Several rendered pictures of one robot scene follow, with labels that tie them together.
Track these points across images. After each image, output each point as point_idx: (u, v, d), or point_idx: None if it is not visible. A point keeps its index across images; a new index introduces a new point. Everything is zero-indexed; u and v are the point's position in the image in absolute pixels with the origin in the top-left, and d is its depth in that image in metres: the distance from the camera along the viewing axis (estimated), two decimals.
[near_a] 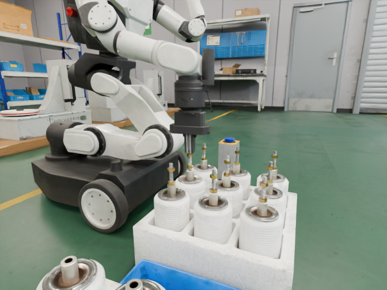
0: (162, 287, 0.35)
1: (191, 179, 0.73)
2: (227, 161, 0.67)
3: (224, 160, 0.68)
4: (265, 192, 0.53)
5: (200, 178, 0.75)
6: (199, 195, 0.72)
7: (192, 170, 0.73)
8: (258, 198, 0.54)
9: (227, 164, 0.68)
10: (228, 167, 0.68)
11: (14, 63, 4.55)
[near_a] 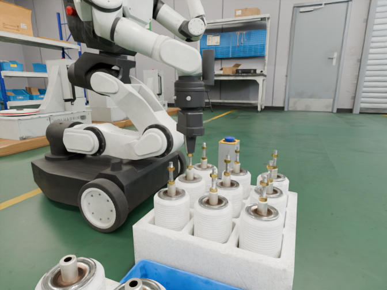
0: (162, 287, 0.34)
1: (191, 179, 0.73)
2: (227, 160, 0.67)
3: (225, 159, 0.68)
4: (265, 191, 0.53)
5: (200, 177, 0.74)
6: (199, 195, 0.71)
7: (192, 170, 0.73)
8: (258, 197, 0.54)
9: (227, 164, 0.68)
10: (228, 166, 0.68)
11: (14, 63, 4.55)
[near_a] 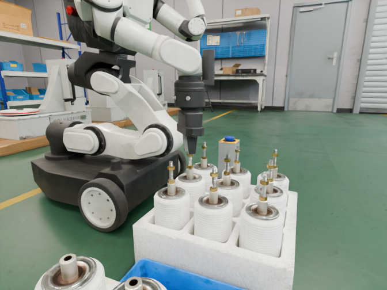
0: (162, 286, 0.34)
1: (191, 178, 0.73)
2: (227, 160, 0.67)
3: (225, 158, 0.68)
4: (265, 190, 0.53)
5: (200, 176, 0.74)
6: (199, 194, 0.71)
7: (192, 169, 0.73)
8: (259, 196, 0.54)
9: (227, 163, 0.68)
10: (228, 166, 0.68)
11: (14, 63, 4.55)
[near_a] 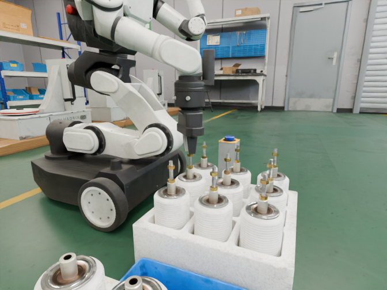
0: (162, 285, 0.34)
1: (191, 178, 0.73)
2: (227, 159, 0.67)
3: (225, 157, 0.68)
4: (265, 190, 0.53)
5: (200, 176, 0.74)
6: (199, 194, 0.71)
7: (192, 168, 0.73)
8: (259, 195, 0.54)
9: (227, 163, 0.67)
10: (228, 165, 0.68)
11: (14, 63, 4.55)
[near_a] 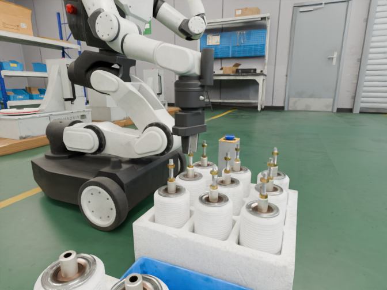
0: (162, 282, 0.34)
1: (191, 176, 0.73)
2: (227, 158, 0.67)
3: (225, 156, 0.68)
4: (265, 188, 0.53)
5: (201, 175, 0.74)
6: (198, 193, 0.71)
7: (193, 167, 0.73)
8: (259, 194, 0.54)
9: (227, 161, 0.67)
10: (228, 164, 0.68)
11: (14, 62, 4.55)
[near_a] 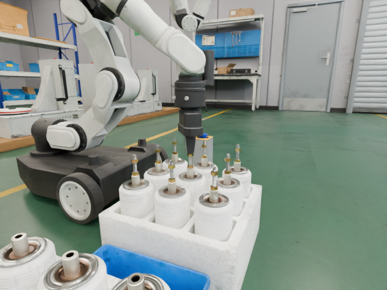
0: (100, 260, 0.39)
1: (159, 172, 0.78)
2: (193, 153, 0.72)
3: (190, 153, 0.72)
4: (215, 180, 0.57)
5: (168, 171, 0.79)
6: None
7: (160, 163, 0.77)
8: (210, 186, 0.58)
9: (192, 157, 0.73)
10: (189, 159, 0.73)
11: (10, 63, 4.60)
